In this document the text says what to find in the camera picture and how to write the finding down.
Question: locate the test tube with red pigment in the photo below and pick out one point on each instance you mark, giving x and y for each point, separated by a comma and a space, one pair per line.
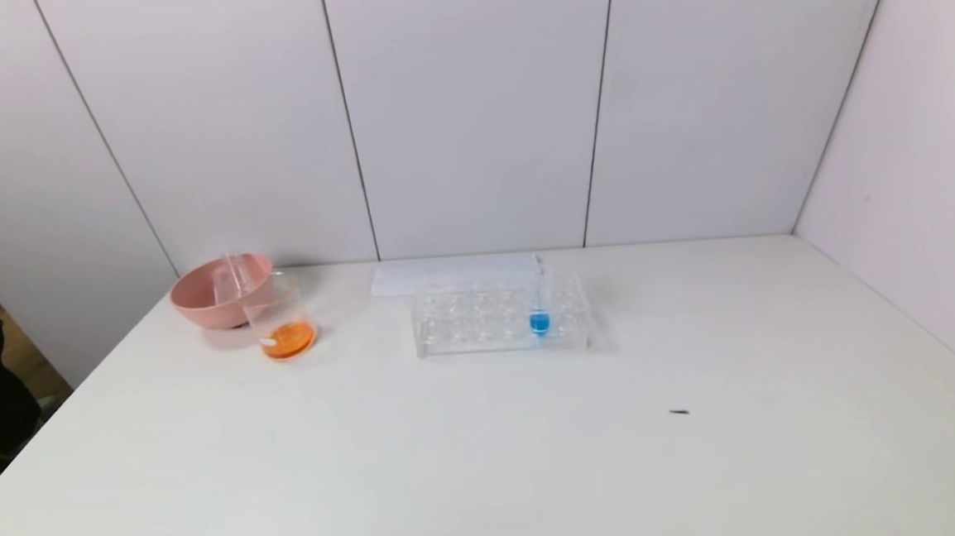
223, 288

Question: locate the clear glass beaker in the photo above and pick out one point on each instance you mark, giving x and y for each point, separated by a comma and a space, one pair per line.
287, 338

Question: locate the test tube with yellow pigment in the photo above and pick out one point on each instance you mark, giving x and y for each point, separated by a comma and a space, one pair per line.
237, 274

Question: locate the test tube with blue pigment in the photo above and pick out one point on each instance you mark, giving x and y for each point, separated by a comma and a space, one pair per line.
540, 322

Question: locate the pink plastic bowl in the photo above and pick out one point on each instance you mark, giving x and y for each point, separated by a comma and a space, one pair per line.
194, 306

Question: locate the clear acrylic test tube rack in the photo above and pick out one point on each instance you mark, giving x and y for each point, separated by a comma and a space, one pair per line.
480, 317

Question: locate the white paper sheet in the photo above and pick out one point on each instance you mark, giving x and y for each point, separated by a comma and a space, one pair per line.
395, 280

